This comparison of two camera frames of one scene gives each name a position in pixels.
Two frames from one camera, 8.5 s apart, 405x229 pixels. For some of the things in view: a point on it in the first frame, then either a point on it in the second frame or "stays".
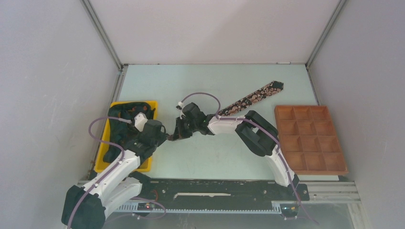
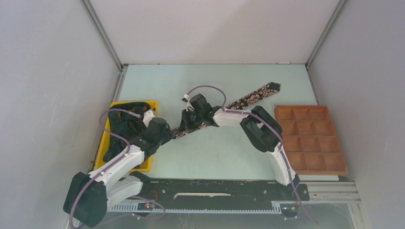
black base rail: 216,192 stays
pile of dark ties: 121,132 stays
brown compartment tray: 309,135 stays
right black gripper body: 186,127 → 191,118
